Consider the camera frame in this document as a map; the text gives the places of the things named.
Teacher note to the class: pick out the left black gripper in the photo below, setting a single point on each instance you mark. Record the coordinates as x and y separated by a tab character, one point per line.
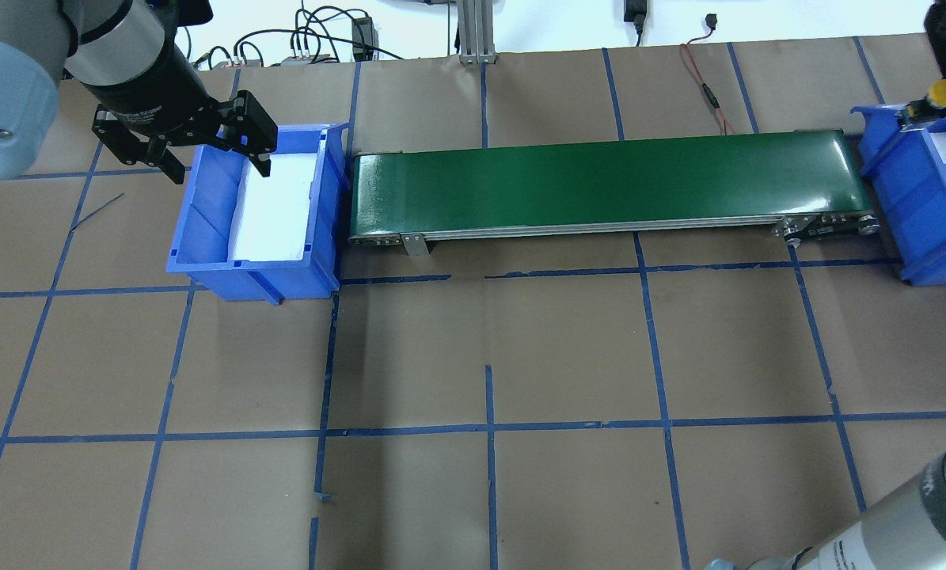
150	93

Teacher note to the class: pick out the yellow push button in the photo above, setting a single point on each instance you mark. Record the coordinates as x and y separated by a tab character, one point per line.
931	107

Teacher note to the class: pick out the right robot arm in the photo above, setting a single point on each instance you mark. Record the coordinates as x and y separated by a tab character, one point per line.
905	530

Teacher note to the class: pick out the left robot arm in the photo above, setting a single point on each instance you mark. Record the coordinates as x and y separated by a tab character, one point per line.
93	42

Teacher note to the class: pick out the white foam pad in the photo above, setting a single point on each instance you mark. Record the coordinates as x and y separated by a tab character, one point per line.
271	214

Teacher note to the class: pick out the blue source bin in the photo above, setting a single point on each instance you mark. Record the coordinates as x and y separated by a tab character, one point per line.
199	245

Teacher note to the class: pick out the black power adapter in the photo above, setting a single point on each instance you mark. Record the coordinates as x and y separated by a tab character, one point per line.
363	38

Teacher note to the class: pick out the blue destination bin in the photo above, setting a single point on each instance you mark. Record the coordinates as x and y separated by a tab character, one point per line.
909	181

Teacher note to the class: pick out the green conveyor belt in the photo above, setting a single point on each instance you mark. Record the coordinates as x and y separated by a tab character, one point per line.
803	185

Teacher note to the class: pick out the aluminium frame post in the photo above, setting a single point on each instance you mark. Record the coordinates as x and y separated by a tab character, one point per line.
476	44

